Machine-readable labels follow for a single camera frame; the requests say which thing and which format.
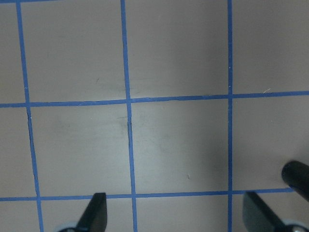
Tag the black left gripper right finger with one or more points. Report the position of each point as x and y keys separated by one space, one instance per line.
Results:
x=259 y=217

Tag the dark wine bottle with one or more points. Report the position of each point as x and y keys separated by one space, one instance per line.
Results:
x=296 y=175

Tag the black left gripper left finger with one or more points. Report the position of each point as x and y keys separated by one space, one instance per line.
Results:
x=94 y=218

